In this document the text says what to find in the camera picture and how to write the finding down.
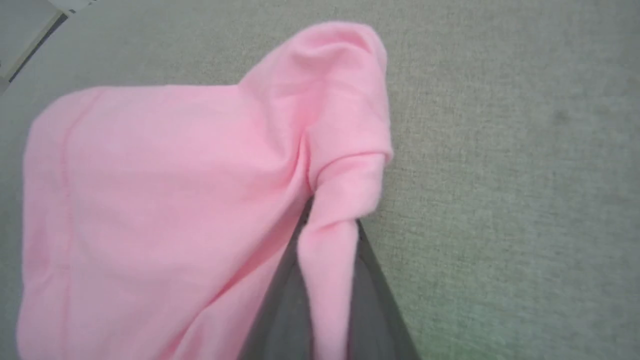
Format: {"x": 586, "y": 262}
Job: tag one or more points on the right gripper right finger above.
{"x": 375, "y": 320}

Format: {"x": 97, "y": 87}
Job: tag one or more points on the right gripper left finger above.
{"x": 282, "y": 310}

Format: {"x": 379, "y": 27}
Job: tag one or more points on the pink cloth garment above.
{"x": 150, "y": 200}

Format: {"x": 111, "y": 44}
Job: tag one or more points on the grey fabric sofa cushion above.
{"x": 500, "y": 200}

